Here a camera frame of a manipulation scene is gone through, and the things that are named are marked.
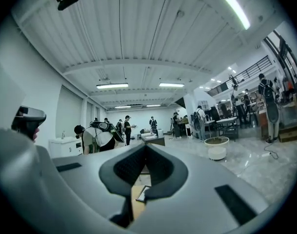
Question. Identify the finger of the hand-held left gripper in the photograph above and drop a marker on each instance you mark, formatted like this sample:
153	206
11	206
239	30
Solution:
28	113

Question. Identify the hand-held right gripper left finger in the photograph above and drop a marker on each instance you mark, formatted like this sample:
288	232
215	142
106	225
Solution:
94	174

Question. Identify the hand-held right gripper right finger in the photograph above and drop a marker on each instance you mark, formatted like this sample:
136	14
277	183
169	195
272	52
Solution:
199	191

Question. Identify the wooden coffee table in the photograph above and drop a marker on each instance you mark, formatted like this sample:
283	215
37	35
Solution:
136	209

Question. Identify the person's white shirt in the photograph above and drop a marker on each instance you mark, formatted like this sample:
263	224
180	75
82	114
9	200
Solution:
4	94

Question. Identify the white sink cabinet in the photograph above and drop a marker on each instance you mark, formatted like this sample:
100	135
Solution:
65	146

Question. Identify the small round white table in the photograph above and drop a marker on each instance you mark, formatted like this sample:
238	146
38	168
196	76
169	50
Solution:
217	153

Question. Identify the white round bucket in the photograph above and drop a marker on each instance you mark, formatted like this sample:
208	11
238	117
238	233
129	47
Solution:
216	141

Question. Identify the dark wooden desk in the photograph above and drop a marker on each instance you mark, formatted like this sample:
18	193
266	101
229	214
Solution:
153	140

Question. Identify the white black-legged table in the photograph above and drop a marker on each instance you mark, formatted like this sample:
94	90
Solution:
226	122

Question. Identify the white power strip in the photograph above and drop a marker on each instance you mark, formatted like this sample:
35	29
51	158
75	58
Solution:
266	153

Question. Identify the ceiling light panel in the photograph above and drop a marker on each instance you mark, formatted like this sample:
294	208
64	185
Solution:
111	85
234	7
171	84

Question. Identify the wooden step platform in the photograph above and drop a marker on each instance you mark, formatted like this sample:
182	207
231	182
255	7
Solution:
291	134

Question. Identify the black balcony railing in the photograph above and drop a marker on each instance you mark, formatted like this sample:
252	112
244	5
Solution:
245	74

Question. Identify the black picture frame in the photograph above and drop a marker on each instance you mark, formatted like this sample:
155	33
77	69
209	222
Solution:
142	195

